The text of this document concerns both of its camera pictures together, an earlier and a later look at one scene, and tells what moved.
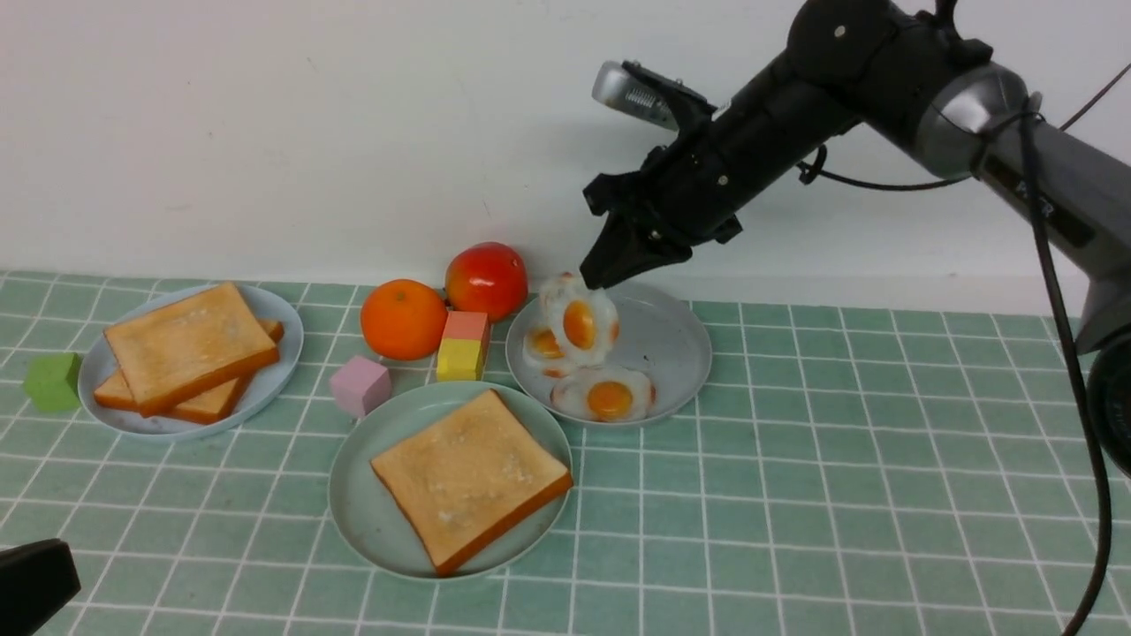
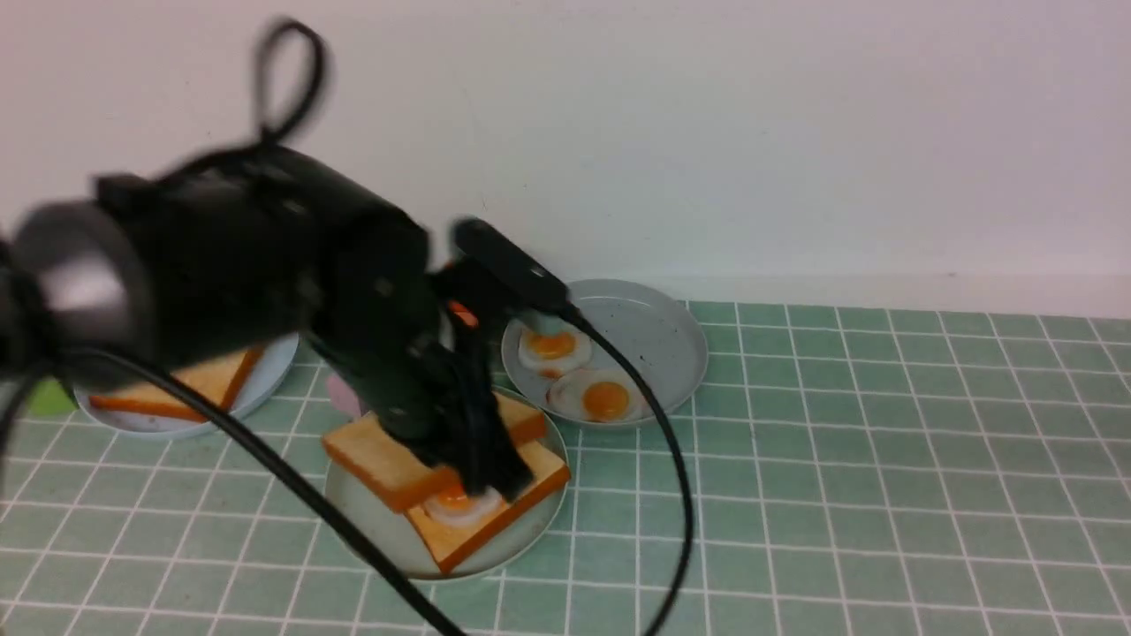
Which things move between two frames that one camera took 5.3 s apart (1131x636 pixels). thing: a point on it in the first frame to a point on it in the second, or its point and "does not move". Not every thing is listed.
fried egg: [604, 395] does not move
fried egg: [586, 319] to [455, 505]
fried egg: [542, 352] does not move
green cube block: [52, 382] does not move
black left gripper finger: [36, 579] to [413, 342]
